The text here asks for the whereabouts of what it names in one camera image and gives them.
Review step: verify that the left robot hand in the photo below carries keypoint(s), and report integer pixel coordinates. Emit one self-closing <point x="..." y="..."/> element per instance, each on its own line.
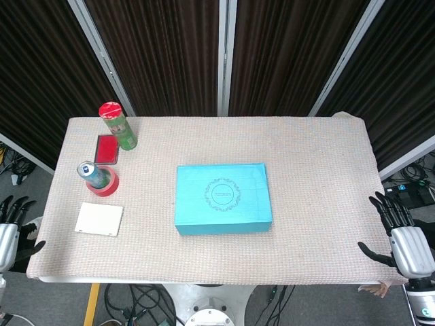
<point x="8" y="237"/>

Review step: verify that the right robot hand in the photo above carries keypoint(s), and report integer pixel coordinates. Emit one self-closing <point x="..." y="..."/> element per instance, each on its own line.
<point x="413" y="248"/>

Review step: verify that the turquoise cardboard box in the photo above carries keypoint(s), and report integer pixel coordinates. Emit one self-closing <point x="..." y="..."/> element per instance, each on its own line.
<point x="222" y="197"/>

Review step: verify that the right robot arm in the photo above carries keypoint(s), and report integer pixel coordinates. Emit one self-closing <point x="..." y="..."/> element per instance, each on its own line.
<point x="421" y="305"/>

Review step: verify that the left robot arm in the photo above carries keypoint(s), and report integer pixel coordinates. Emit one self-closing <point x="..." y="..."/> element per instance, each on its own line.
<point x="2" y="288"/>

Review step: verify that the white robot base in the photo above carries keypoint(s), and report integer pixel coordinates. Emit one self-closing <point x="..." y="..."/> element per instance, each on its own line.
<point x="210" y="302"/>

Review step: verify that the black electronics box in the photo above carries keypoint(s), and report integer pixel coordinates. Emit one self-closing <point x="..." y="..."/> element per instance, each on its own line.
<point x="411" y="193"/>

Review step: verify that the white square card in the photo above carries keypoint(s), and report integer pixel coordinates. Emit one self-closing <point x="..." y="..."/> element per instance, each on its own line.
<point x="99" y="219"/>

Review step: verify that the blue green beverage can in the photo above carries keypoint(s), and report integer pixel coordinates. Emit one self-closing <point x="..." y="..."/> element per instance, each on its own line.
<point x="93" y="175"/>

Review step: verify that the yellow floor tape strip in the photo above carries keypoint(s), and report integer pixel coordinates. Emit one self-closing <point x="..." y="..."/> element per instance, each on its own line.
<point x="91" y="305"/>

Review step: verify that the red tape roll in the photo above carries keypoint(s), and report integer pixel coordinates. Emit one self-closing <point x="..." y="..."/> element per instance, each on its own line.
<point x="107" y="190"/>

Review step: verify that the red ink pad black case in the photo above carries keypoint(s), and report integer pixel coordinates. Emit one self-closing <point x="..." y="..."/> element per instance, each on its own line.
<point x="107" y="151"/>

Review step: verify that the green canister with red lid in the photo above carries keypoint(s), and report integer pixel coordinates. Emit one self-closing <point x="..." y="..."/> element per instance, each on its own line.
<point x="120" y="130"/>

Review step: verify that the beige woven table cloth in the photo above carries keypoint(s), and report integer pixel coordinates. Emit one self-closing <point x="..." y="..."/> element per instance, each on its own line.
<point x="238" y="258"/>

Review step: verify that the silver partition frame rail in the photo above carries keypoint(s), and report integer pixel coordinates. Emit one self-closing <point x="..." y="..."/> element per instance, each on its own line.
<point x="27" y="153"/>
<point x="408" y="158"/>

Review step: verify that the silver partition frame post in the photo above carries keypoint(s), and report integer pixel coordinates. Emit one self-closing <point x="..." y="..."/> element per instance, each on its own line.
<point x="226" y="57"/>
<point x="346" y="57"/>
<point x="102" y="57"/>

